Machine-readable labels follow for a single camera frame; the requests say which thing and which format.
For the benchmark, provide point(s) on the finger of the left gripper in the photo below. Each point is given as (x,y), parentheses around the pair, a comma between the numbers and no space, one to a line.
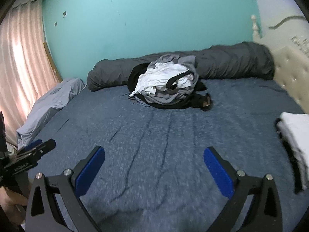
(32,145)
(37,152)

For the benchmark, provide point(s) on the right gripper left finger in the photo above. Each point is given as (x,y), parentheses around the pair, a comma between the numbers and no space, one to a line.
(43,213)

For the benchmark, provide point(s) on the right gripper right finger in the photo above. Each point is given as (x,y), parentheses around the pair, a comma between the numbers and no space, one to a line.
(264,213)

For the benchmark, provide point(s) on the white polo shirt black trim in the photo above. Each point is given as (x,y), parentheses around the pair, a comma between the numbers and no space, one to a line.
(166,77)

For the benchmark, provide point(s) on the folded white clothes stack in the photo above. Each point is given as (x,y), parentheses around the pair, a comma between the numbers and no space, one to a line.
(294,130)

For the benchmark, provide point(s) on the person's left hand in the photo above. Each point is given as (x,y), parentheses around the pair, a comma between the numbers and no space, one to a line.
(9,202)

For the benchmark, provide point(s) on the light grey pillow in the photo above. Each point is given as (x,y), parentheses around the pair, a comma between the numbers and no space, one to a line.
(46,107)

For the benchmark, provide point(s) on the pink curtain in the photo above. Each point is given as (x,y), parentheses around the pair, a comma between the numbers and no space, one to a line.
(26,74)

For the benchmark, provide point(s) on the black garment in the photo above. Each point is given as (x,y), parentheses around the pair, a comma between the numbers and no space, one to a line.
(194,100)

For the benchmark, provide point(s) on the grey crumpled garment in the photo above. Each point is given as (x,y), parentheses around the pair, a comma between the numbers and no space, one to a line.
(170,99)

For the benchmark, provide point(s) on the dark grey rolled duvet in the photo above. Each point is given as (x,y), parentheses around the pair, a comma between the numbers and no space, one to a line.
(242,60)

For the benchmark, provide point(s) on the cream tufted headboard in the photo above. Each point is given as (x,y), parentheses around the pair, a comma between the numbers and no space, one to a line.
(287,41)

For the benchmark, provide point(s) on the wooden window frame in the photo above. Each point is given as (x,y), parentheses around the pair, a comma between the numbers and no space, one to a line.
(52,64)

